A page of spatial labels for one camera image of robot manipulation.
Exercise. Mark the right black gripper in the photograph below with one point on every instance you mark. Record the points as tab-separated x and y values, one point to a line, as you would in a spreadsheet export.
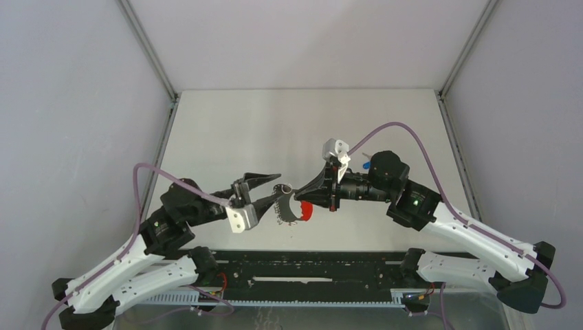
324	190

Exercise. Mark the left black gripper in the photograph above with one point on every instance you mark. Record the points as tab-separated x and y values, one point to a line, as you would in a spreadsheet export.
251	181

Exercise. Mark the red grey keyring holder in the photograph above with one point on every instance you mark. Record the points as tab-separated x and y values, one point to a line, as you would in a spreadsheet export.
287	209

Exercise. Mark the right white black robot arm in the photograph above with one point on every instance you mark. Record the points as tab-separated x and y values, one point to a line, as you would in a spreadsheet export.
514	270

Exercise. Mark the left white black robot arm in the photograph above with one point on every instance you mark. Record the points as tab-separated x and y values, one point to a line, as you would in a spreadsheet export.
148	264

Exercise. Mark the blue tag key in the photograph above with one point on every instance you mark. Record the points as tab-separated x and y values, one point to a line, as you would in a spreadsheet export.
367	163

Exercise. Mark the left circuit board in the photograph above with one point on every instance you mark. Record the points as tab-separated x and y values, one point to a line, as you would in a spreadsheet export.
210	297

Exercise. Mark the circuit board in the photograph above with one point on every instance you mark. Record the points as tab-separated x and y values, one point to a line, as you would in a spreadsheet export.
415	299
210	297

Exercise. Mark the right circuit board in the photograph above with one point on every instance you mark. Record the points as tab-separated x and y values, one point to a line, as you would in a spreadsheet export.
415	299

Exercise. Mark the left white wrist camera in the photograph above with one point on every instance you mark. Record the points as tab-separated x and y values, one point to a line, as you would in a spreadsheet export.
242	219

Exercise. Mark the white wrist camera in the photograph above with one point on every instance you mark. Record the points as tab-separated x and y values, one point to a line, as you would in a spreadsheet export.
336	152
242	219

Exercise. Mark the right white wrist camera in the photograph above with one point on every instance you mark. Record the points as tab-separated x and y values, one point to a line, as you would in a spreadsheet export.
336	152

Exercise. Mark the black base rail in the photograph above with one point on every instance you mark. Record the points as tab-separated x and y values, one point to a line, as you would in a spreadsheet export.
313	277

